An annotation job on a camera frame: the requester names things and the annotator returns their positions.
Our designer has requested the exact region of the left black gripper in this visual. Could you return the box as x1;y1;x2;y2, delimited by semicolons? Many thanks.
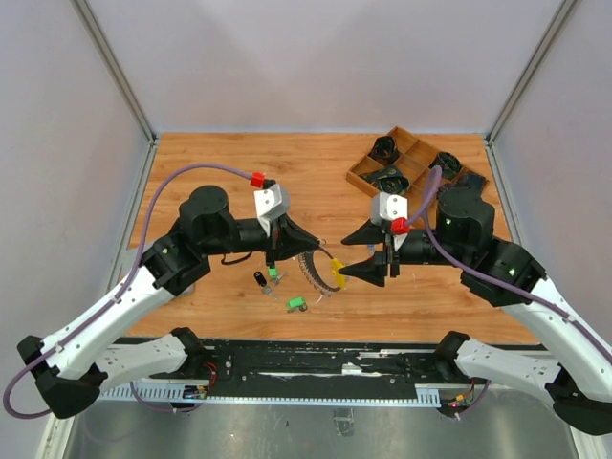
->
204;213;320;269

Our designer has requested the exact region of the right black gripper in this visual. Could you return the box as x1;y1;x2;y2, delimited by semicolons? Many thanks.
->
338;216;470;285

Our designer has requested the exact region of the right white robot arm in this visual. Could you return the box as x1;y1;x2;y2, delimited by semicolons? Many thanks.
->
340;187;611;436

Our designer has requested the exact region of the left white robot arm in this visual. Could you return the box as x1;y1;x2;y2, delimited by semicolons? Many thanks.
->
17;185;319;419

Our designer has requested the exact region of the green tagged key lower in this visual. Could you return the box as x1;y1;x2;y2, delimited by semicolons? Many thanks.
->
286;296;308;313

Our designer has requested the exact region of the rolled dark tie front-left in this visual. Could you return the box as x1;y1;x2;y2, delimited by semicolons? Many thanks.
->
360;165;410;195

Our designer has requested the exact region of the wooden compartment tray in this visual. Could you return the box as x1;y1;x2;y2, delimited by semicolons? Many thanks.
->
345;126;492;203

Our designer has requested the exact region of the rolled dark tie top-left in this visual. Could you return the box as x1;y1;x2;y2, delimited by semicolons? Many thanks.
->
368;136;400;165

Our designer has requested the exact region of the grey felt pad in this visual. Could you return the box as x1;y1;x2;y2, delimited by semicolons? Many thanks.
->
180;284;195;296

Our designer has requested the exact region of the rolled dark tie top-right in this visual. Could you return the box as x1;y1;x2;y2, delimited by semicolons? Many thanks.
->
430;151;463;180

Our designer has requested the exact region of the rolled dark tie right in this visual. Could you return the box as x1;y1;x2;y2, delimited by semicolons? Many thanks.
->
452;171;488;195

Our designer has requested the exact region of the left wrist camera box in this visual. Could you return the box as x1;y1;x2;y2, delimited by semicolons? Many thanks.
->
253;184;291;226

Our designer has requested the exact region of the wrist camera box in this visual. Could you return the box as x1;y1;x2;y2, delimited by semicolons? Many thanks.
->
370;192;408;225
253;184;291;226

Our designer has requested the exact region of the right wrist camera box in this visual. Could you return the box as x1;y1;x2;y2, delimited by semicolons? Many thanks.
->
370;192;408;225

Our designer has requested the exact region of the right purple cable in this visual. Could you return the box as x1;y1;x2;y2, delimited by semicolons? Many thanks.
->
391;165;612;364

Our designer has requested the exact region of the purple cable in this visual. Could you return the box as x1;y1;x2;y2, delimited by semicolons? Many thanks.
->
391;165;612;364
2;163;267;422

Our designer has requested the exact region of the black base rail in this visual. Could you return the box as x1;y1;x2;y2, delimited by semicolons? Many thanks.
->
138;338;484;403

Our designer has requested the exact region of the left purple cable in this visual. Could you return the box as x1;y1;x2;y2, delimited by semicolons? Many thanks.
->
2;163;267;422

